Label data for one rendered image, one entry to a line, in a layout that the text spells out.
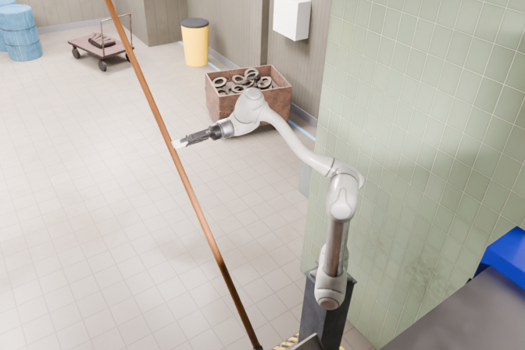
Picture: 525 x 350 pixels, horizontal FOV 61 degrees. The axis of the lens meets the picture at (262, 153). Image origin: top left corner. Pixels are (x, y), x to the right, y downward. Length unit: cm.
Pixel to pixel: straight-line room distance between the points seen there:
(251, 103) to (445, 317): 113
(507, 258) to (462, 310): 21
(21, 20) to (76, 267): 498
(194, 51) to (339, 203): 586
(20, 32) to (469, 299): 779
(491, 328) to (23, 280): 372
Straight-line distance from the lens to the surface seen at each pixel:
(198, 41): 746
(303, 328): 309
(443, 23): 230
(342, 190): 197
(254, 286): 391
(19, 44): 841
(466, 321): 128
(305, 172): 463
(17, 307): 418
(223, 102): 537
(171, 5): 852
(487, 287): 138
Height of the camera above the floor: 305
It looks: 34 degrees down
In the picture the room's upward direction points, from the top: 2 degrees clockwise
